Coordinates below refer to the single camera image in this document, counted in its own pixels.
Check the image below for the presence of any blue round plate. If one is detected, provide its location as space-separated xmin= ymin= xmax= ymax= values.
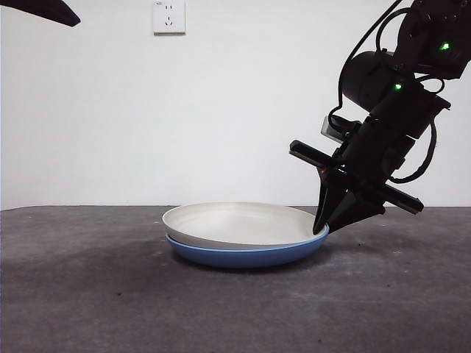
xmin=166 ymin=224 xmax=330 ymax=269

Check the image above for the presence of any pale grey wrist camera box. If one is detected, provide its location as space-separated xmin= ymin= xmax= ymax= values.
xmin=321 ymin=115 xmax=347 ymax=145

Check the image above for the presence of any white wall socket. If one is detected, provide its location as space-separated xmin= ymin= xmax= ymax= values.
xmin=152 ymin=0 xmax=186 ymax=37

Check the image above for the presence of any white round plate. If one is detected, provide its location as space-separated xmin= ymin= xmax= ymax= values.
xmin=162 ymin=201 xmax=330 ymax=250

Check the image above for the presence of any black cable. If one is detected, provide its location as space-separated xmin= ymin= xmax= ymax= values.
xmin=327 ymin=0 xmax=406 ymax=128
xmin=389 ymin=117 xmax=439 ymax=184

